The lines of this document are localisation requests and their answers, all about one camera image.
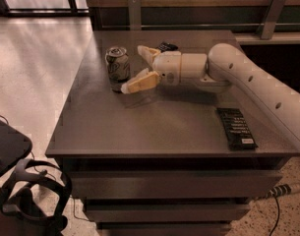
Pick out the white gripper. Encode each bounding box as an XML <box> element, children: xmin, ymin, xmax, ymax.
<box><xmin>121</xmin><ymin>45</ymin><xmax>207</xmax><ymax>94</ymax></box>

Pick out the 7up soda can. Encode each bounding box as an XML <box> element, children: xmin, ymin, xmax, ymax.
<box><xmin>105</xmin><ymin>46</ymin><xmax>130</xmax><ymax>92</ymax></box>

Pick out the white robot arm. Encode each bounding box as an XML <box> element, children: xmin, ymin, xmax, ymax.
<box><xmin>121</xmin><ymin>43</ymin><xmax>300</xmax><ymax>152</ymax></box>

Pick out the small dark snack packet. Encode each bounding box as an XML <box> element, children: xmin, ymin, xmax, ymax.
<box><xmin>157</xmin><ymin>41</ymin><xmax>178</xmax><ymax>52</ymax></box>

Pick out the grey drawer cabinet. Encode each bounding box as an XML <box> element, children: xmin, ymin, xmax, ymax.
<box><xmin>46</xmin><ymin>30</ymin><xmax>300</xmax><ymax>236</ymax></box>

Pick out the black chocolate bar wrapper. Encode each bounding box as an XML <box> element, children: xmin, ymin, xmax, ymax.
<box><xmin>216</xmin><ymin>108</ymin><xmax>258</xmax><ymax>150</ymax></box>

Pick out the dark side table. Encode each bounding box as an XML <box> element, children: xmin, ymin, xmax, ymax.
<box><xmin>0</xmin><ymin>120</ymin><xmax>32</xmax><ymax>177</ymax></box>

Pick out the black VR headset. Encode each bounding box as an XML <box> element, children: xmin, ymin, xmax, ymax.
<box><xmin>0</xmin><ymin>159</ymin><xmax>72</xmax><ymax>236</ymax></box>

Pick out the left metal bracket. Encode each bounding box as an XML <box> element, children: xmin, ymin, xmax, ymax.
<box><xmin>128</xmin><ymin>0</ymin><xmax>142</xmax><ymax>30</ymax></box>

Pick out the metal bracket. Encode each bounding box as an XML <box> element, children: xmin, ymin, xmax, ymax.
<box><xmin>128</xmin><ymin>0</ymin><xmax>142</xmax><ymax>30</ymax></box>
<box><xmin>260</xmin><ymin>0</ymin><xmax>286</xmax><ymax>40</ymax></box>

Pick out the right metal bracket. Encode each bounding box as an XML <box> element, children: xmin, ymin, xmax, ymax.
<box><xmin>260</xmin><ymin>0</ymin><xmax>286</xmax><ymax>40</ymax></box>

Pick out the striped cable plug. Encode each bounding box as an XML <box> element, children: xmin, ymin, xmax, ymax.
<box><xmin>264</xmin><ymin>184</ymin><xmax>291</xmax><ymax>199</ymax></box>

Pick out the black floor cable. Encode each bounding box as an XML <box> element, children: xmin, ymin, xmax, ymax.
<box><xmin>268</xmin><ymin>196</ymin><xmax>281</xmax><ymax>236</ymax></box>

